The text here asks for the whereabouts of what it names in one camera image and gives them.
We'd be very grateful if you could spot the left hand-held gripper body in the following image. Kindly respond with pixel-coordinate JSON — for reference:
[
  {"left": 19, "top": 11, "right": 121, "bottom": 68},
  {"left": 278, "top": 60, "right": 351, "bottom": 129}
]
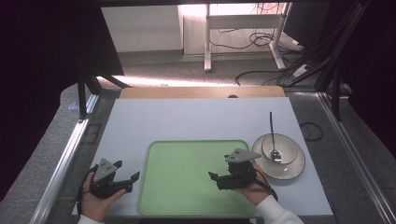
[{"left": 89, "top": 158, "right": 134, "bottom": 200}]

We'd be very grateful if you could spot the bundle of black floor cables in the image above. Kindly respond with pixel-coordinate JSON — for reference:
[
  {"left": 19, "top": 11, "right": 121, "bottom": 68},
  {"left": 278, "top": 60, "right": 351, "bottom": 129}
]
[{"left": 208, "top": 3, "right": 316, "bottom": 88}]

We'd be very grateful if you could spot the person's right hand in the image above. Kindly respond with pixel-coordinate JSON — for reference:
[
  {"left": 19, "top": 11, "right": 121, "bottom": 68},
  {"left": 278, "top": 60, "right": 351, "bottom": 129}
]
[{"left": 231, "top": 162, "right": 273, "bottom": 206}]

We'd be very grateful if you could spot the dark monitor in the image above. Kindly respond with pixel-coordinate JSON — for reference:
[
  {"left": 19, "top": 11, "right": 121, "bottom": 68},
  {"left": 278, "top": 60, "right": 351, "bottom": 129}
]
[{"left": 282, "top": 2, "right": 332, "bottom": 49}]

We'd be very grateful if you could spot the white plate with dark rim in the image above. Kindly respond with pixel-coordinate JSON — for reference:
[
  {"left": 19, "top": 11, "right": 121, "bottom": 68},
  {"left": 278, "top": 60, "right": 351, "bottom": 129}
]
[{"left": 251, "top": 133, "right": 306, "bottom": 181}]

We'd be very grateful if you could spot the dark curtain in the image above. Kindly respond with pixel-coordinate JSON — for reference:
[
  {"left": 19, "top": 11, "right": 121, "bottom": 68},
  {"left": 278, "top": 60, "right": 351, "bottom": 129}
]
[
  {"left": 337, "top": 0, "right": 396, "bottom": 158},
  {"left": 0, "top": 3, "right": 125, "bottom": 202}
]

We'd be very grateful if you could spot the light green tray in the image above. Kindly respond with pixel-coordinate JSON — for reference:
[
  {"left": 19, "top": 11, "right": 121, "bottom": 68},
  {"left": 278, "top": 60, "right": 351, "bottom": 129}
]
[{"left": 137, "top": 139, "right": 260, "bottom": 217}]

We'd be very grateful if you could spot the left hand-held gripper black cable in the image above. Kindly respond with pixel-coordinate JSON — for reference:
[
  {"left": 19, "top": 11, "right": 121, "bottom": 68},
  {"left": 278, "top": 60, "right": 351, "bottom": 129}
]
[{"left": 76, "top": 163, "right": 99, "bottom": 217}]

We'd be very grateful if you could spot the black cable loop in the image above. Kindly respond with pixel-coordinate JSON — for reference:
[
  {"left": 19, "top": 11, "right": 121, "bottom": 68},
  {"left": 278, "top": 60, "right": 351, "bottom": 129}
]
[{"left": 299, "top": 121, "right": 324, "bottom": 142}]

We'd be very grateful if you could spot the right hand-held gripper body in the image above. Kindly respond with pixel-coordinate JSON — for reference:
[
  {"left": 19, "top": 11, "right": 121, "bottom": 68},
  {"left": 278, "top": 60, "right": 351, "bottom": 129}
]
[{"left": 216, "top": 147, "right": 262, "bottom": 191}]

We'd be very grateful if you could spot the aluminium rail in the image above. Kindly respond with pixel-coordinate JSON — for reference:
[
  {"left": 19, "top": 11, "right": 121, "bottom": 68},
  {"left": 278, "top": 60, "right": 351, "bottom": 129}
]
[
  {"left": 317, "top": 91, "right": 396, "bottom": 224},
  {"left": 28, "top": 92, "right": 101, "bottom": 224}
]

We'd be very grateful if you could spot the right hand-held gripper black cable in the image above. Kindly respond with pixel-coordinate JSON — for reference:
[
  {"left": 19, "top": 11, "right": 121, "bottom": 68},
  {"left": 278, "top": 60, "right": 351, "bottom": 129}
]
[{"left": 254, "top": 167, "right": 279, "bottom": 202}]

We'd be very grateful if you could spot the white desk frame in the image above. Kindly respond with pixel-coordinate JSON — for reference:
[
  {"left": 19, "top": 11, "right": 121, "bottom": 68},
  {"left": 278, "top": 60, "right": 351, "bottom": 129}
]
[{"left": 203, "top": 2, "right": 294, "bottom": 73}]

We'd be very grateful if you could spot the metal spoon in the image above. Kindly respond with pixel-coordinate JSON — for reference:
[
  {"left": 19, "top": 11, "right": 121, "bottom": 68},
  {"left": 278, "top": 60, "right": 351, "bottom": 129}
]
[{"left": 269, "top": 110, "right": 283, "bottom": 164}]

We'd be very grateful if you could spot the white cabinet panel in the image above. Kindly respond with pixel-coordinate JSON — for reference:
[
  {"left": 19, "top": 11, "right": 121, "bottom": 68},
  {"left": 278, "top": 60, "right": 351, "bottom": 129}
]
[{"left": 100, "top": 5, "right": 184, "bottom": 53}]

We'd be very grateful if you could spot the person's left hand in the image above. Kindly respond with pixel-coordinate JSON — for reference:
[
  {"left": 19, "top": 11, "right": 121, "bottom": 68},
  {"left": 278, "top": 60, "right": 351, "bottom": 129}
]
[{"left": 80, "top": 172, "right": 127, "bottom": 223}]

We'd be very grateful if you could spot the hand-held gripper black cable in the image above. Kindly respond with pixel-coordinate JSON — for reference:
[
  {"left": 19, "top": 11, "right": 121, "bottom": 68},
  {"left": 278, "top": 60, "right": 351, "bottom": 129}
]
[
  {"left": 76, "top": 163, "right": 99, "bottom": 217},
  {"left": 254, "top": 167, "right": 279, "bottom": 202}
]

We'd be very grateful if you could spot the black metal stand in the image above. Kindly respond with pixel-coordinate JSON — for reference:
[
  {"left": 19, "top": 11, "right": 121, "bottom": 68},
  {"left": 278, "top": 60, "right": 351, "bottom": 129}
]
[
  {"left": 77, "top": 72, "right": 131, "bottom": 121},
  {"left": 285, "top": 0, "right": 372, "bottom": 122}
]

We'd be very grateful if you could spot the white bowl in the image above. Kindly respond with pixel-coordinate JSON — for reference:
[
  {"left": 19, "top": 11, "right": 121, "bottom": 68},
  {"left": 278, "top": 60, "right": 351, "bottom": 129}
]
[{"left": 261, "top": 133, "right": 300, "bottom": 165}]

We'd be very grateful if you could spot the white table cover sheet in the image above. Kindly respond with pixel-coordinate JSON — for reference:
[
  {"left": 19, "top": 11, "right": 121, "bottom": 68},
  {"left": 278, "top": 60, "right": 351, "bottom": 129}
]
[{"left": 71, "top": 96, "right": 334, "bottom": 217}]

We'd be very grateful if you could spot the white power strip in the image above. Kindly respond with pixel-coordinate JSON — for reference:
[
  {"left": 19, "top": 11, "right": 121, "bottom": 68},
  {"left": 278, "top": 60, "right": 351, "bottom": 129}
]
[{"left": 291, "top": 63, "right": 310, "bottom": 78}]

